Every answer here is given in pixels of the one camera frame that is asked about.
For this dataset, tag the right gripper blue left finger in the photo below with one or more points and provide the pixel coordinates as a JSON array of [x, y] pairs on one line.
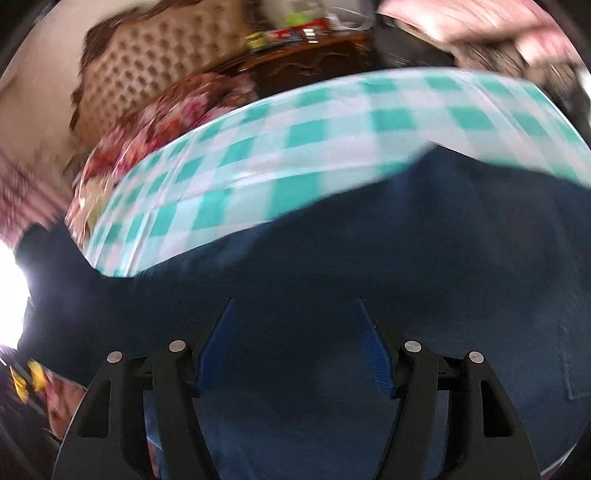
[[181, 373]]

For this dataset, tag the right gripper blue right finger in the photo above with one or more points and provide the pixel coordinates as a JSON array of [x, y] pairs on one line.
[[408, 372]]

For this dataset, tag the green white checkered tablecloth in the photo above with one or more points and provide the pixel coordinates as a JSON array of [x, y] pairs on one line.
[[286, 151]]

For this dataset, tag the pink striped curtain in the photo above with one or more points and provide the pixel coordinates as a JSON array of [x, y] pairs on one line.
[[26, 200]]

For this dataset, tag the floral red pink quilt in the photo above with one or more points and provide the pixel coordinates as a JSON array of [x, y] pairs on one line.
[[197, 100]]

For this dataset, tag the tufted leather carved headboard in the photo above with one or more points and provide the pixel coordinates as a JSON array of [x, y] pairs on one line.
[[132, 57]]

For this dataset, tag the dark wooden nightstand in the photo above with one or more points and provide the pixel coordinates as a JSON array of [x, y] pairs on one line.
[[297, 65]]

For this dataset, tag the black leather armchair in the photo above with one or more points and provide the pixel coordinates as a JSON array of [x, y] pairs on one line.
[[396, 48]]

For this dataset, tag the plaid beige blanket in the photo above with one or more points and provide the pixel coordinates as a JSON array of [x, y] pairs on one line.
[[553, 76]]

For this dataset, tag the yellow lidded jar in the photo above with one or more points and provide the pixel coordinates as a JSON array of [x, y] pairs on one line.
[[256, 41]]

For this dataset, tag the large pink floral pillow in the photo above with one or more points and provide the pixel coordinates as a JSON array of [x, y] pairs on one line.
[[462, 21]]

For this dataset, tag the small pink pillow underneath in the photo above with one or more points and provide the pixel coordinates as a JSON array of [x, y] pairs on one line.
[[547, 45]]

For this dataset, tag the green crumpled bag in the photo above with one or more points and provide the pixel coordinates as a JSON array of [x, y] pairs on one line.
[[297, 19]]

